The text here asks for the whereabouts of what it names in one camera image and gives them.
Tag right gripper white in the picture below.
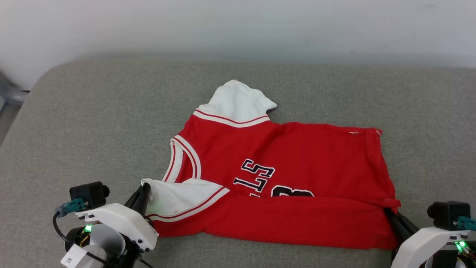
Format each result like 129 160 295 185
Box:
384 208 471 268

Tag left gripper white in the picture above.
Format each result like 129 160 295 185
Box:
75 183 160 254

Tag red basketball jersey white sleeves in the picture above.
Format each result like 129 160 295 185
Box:
141 79 402 250

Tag grey fabric sofa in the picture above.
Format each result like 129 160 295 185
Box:
0 59 476 268

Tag grey curved pipe object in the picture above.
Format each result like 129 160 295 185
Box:
0 71 30 112

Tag teal right camera connector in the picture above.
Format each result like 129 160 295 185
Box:
454 216 476 232

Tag teal camera connector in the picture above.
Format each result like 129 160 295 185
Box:
454 216 476 232
55 198 87 218

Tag teal left camera connector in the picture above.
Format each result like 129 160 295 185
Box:
55 198 87 218

